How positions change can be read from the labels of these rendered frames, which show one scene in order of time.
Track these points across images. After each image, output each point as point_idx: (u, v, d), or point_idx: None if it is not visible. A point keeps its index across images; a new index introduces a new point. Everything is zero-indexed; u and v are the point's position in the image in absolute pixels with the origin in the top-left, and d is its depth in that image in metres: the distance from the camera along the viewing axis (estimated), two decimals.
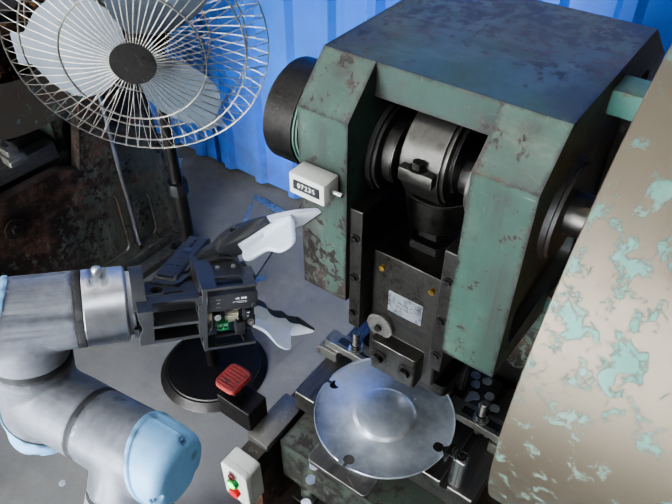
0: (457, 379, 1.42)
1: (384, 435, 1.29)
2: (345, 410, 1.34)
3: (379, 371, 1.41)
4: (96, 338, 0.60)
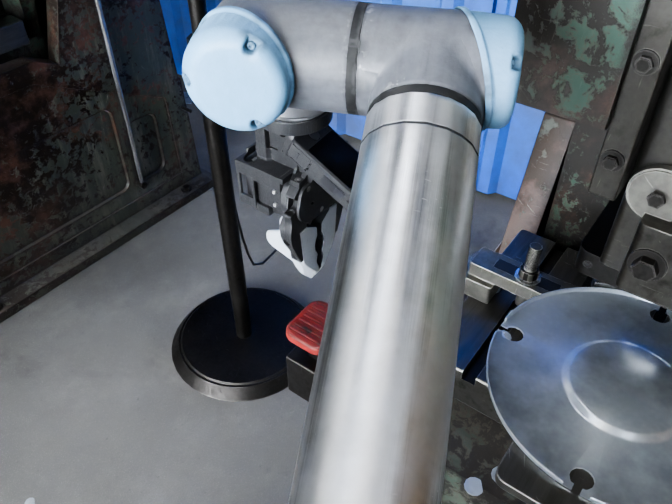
0: None
1: (641, 428, 0.64)
2: (547, 380, 0.69)
3: (590, 312, 0.76)
4: None
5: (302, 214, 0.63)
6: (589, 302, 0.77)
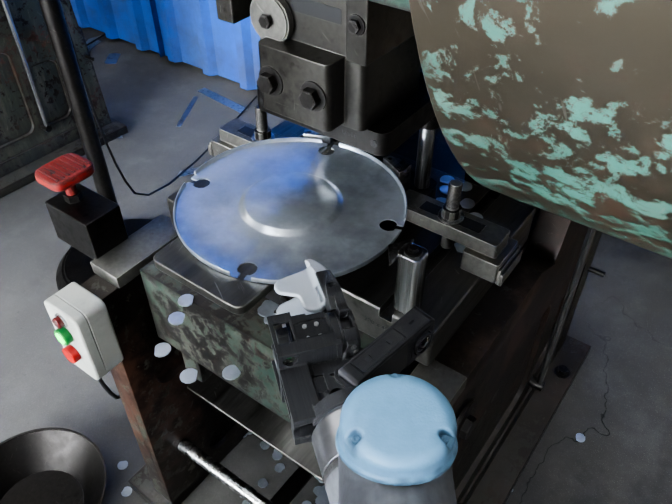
0: (416, 168, 0.90)
1: (298, 225, 0.77)
2: (226, 209, 0.80)
3: (269, 157, 0.89)
4: (322, 459, 0.53)
5: None
6: (269, 150, 0.90)
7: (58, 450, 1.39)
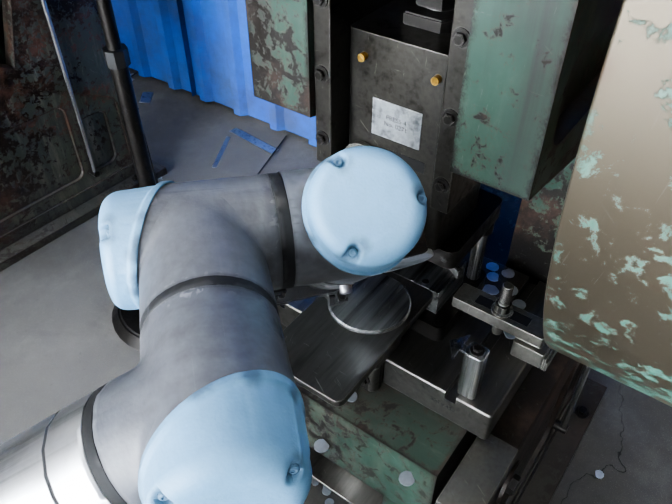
0: (469, 263, 1.05)
1: None
2: None
3: None
4: None
5: None
6: None
7: None
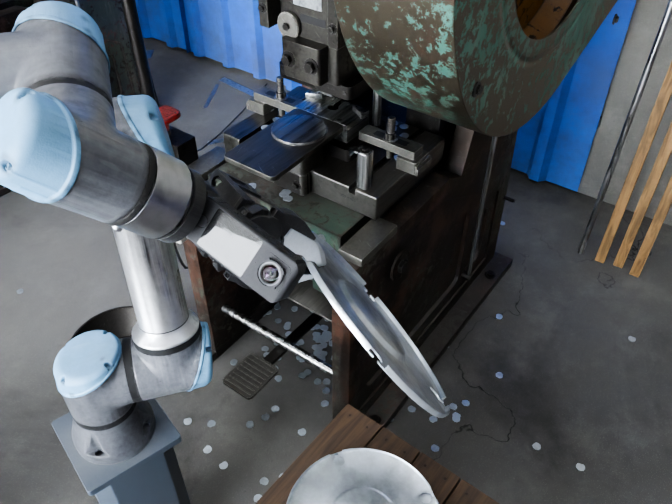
0: (372, 113, 1.51)
1: (352, 296, 0.77)
2: (351, 283, 0.87)
3: (409, 351, 0.88)
4: None
5: None
6: (416, 358, 0.89)
7: (135, 321, 2.00)
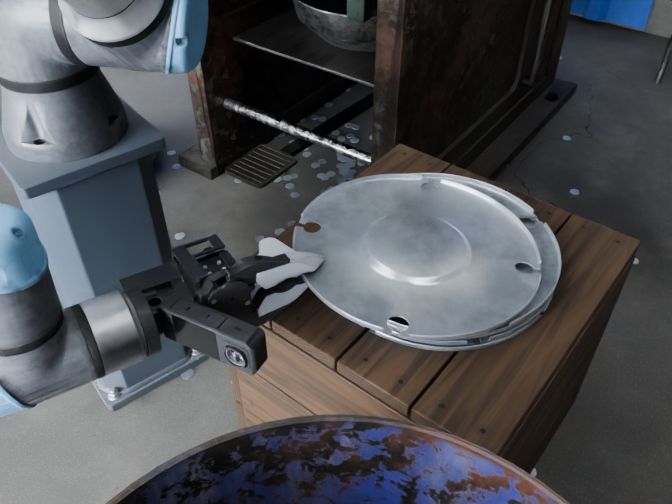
0: None
1: (374, 250, 0.74)
2: (393, 206, 0.82)
3: (491, 226, 0.80)
4: None
5: None
6: (503, 224, 0.80)
7: None
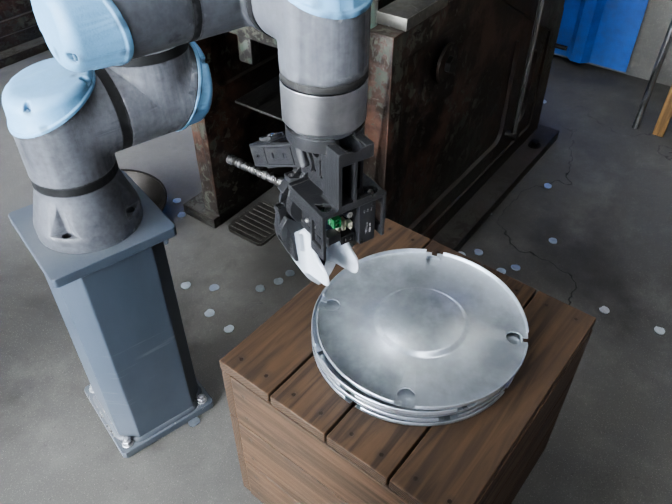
0: None
1: (385, 327, 0.88)
2: (401, 281, 0.95)
3: (486, 297, 0.93)
4: (333, 105, 0.52)
5: None
6: (497, 295, 0.93)
7: None
